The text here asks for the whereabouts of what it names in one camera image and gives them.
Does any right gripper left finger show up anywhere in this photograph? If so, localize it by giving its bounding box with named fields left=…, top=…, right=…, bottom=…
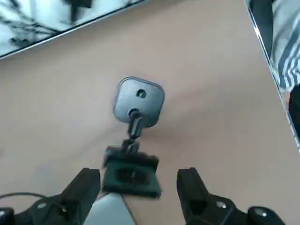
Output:
left=0, top=167, right=101, bottom=225

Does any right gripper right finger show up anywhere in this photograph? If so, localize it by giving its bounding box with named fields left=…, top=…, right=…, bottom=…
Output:
left=176, top=167, right=286, bottom=225

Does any black desktop phone stand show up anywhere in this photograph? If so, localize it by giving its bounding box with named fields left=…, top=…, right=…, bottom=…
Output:
left=104, top=75, right=166, bottom=169

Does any person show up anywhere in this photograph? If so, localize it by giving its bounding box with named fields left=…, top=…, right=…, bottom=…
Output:
left=270, top=0, right=300, bottom=141

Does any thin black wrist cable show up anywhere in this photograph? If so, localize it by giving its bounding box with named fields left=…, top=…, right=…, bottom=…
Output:
left=0, top=192, right=63, bottom=208

